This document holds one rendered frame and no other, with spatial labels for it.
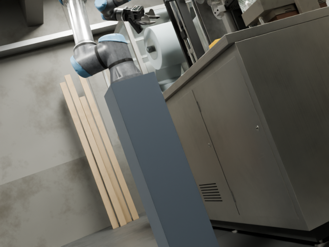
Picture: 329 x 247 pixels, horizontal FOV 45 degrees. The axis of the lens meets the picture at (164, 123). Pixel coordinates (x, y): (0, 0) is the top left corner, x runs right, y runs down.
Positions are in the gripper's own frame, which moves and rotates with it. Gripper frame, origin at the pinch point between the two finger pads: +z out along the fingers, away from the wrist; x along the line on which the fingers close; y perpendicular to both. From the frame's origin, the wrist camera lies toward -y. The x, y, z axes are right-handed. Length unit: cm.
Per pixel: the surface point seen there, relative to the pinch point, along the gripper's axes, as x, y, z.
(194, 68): -47, 3, 40
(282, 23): -41, 25, 78
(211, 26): 3.8, -3.9, 32.5
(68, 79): 114, -149, -189
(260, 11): -33, 26, 67
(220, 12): -18, 16, 45
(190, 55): -12.2, -13.6, 24.4
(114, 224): 4, -256, -96
